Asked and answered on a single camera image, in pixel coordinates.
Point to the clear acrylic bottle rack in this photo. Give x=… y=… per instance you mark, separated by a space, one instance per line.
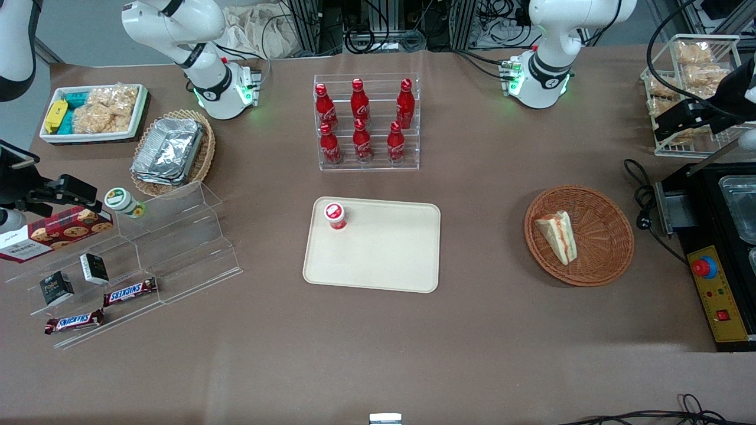
x=381 y=159

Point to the red tartan cookie box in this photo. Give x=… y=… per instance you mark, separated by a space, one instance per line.
x=53 y=236

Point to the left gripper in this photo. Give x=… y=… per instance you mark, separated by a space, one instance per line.
x=727 y=93

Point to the small white device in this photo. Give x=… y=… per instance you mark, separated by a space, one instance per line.
x=385 y=419

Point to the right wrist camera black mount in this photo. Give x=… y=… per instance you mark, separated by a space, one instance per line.
x=77 y=189

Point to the clear bag of crackers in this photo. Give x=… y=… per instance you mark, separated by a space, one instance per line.
x=103 y=112

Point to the red lidded cup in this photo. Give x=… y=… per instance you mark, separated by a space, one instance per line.
x=335 y=215

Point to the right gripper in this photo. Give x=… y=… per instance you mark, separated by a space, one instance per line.
x=13 y=182

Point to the black appliance with yellow panel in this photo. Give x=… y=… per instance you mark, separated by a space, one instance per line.
x=709 y=206

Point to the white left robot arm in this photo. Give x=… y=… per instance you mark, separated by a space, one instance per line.
x=546 y=77

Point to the steel pan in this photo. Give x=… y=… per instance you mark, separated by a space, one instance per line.
x=741 y=206

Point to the brown chocolate bar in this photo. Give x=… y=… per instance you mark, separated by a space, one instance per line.
x=130 y=291
x=74 y=321

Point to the red cola bottle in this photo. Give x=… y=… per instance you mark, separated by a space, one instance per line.
x=405 y=103
x=323 y=106
x=396 y=143
x=329 y=144
x=362 y=141
x=359 y=101

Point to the red emergency stop button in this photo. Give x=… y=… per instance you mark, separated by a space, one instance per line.
x=704 y=268

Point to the white rectangular bin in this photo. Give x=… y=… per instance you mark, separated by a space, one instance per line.
x=88 y=137

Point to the round brown wicker basket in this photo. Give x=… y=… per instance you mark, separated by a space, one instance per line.
x=596 y=236

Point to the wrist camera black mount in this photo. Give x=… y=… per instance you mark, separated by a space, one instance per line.
x=679 y=121
x=77 y=189

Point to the clear acrylic stepped stand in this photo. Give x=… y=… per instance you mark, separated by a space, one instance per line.
x=177 y=248

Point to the oval tan wicker basket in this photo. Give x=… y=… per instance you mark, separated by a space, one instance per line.
x=207 y=153

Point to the beige plastic tray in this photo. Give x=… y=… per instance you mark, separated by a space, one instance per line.
x=378 y=254

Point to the green lidded jar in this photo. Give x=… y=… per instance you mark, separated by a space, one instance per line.
x=121 y=199

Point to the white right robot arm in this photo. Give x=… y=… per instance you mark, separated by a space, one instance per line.
x=207 y=88

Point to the triangular sandwich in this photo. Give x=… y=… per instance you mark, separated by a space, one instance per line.
x=558 y=236

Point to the teal snack pack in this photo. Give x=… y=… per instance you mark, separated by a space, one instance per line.
x=77 y=99
x=67 y=123

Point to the brown table cover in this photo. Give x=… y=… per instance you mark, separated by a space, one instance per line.
x=472 y=330

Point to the small black box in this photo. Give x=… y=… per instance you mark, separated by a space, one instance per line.
x=94 y=268
x=56 y=288

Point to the beige cloth bag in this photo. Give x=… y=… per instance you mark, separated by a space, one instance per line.
x=254 y=35

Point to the yellow snack pack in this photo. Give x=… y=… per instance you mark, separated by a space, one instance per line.
x=56 y=115

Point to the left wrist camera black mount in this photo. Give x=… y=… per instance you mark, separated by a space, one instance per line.
x=679 y=121

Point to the bagged fried snack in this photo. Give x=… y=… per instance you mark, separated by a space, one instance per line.
x=685 y=139
x=694 y=53
x=657 y=105
x=706 y=75
x=664 y=87

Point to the stacked foil containers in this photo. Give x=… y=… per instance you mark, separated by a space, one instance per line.
x=168 y=150

